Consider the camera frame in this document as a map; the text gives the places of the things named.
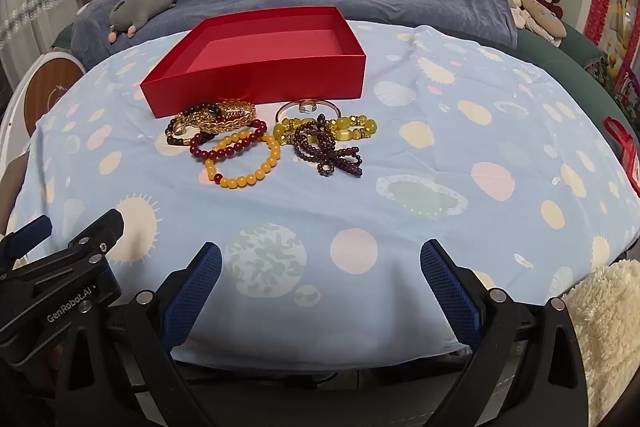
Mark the white round wooden device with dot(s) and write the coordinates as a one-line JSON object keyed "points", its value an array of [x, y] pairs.
{"points": [[50, 92]]}

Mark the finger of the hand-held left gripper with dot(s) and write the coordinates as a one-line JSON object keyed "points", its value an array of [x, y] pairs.
{"points": [[30, 232], [107, 224]]}

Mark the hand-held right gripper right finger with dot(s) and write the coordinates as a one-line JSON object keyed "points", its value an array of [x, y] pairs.
{"points": [[450, 292]]}

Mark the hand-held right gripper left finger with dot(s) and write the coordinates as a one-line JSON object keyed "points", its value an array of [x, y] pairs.
{"points": [[192, 292]]}

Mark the beige plush toy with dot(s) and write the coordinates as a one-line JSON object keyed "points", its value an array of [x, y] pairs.
{"points": [[542, 19]]}

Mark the dark green sofa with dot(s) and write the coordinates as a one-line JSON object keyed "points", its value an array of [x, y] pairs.
{"points": [[565, 67]]}

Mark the light blue spotted cloth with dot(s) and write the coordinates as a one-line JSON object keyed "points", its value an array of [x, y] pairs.
{"points": [[400, 207]]}

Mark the grey plush toy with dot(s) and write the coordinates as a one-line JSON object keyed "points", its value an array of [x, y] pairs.
{"points": [[140, 4]]}

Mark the gold bangle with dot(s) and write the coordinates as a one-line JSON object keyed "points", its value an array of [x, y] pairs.
{"points": [[286, 107]]}

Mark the white fluffy rug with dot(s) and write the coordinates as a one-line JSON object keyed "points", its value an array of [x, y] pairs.
{"points": [[610, 317]]}

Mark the red cardboard box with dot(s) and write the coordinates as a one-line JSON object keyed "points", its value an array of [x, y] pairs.
{"points": [[250, 82]]}

